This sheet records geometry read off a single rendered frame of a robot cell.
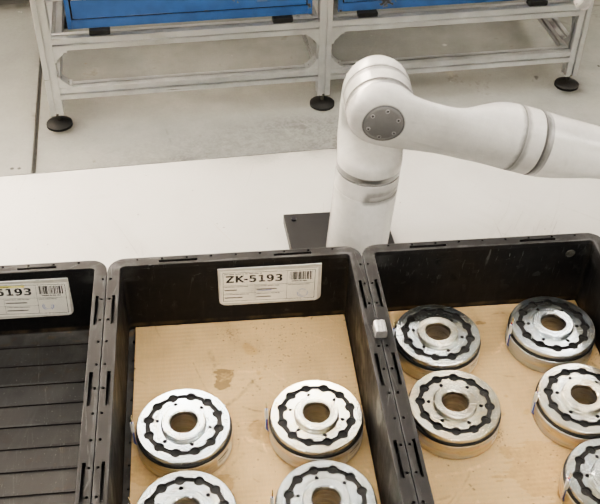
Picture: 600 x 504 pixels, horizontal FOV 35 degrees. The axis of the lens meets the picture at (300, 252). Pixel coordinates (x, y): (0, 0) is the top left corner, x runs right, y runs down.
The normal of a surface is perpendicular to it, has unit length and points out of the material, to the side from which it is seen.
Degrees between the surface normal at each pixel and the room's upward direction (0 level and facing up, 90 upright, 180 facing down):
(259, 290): 90
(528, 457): 0
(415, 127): 87
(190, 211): 0
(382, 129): 94
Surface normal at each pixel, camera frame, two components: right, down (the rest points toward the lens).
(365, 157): -0.01, -0.47
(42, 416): 0.01, -0.75
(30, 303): 0.11, 0.65
